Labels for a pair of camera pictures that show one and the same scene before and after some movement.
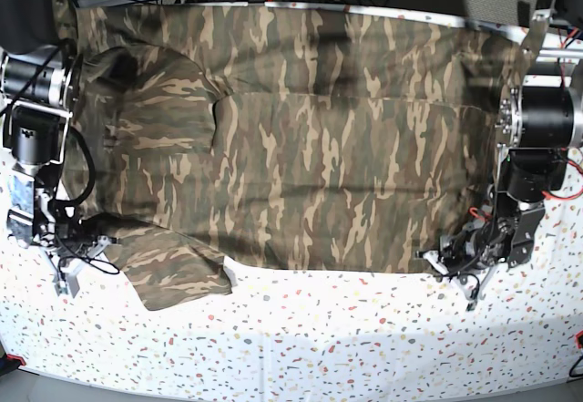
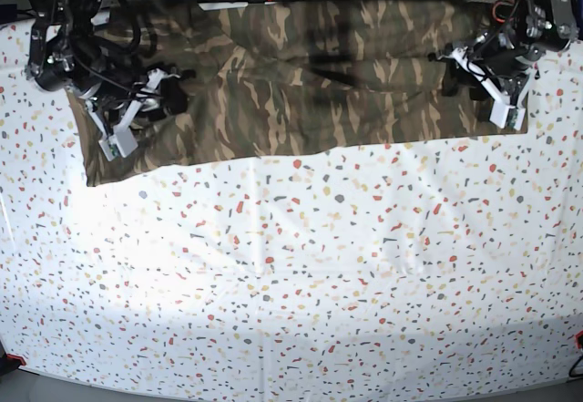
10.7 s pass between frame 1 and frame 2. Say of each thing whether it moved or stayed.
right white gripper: moved
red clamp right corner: stayed
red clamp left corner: stayed
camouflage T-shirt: moved
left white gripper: moved
